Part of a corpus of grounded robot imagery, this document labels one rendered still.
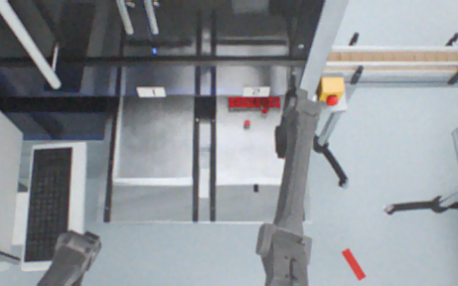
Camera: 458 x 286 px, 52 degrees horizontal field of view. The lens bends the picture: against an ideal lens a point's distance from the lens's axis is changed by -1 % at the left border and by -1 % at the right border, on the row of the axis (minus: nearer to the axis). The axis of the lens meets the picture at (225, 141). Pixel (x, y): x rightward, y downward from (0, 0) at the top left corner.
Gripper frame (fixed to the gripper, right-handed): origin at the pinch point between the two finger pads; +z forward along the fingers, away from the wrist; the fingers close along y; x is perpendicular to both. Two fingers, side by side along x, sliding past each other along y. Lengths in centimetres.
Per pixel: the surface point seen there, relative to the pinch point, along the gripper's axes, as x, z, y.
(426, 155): -91, 99, 60
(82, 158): 68, 25, 15
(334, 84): -18.1, -0.3, 27.3
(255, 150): 7.1, 17.5, 13.5
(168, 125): 37.1, 15.6, 22.6
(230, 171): 15.6, 19.0, 6.2
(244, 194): 11.1, 20.7, -1.5
